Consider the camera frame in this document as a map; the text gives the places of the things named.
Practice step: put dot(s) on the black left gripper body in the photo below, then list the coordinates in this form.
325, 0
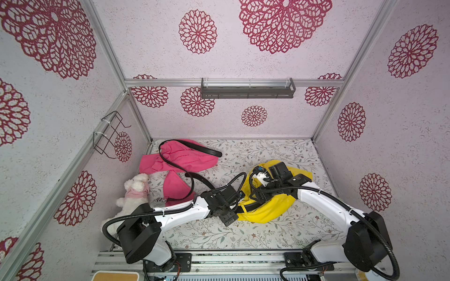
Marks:
226, 210

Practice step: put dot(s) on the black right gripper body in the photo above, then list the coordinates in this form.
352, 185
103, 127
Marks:
271, 179

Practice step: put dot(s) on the yellow trousers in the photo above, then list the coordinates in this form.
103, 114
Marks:
281, 201

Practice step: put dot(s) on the pink trousers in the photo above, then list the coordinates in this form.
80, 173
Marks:
179, 165

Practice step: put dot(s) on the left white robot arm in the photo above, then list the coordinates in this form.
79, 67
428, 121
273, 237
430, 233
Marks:
140, 235

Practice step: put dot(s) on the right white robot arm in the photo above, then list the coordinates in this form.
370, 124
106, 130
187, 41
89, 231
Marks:
367, 241

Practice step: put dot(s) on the white round container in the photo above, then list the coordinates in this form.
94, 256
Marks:
368, 276

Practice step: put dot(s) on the tan box at base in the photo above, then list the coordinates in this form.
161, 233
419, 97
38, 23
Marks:
103, 275

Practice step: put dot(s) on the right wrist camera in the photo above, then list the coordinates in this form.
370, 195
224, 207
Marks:
262, 175

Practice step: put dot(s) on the metal base rail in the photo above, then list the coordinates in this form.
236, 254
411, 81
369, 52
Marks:
228, 265

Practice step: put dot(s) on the black wall shelf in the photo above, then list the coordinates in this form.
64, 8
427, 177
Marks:
246, 90

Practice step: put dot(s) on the black wire wall rack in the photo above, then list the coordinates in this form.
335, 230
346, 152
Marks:
113, 141

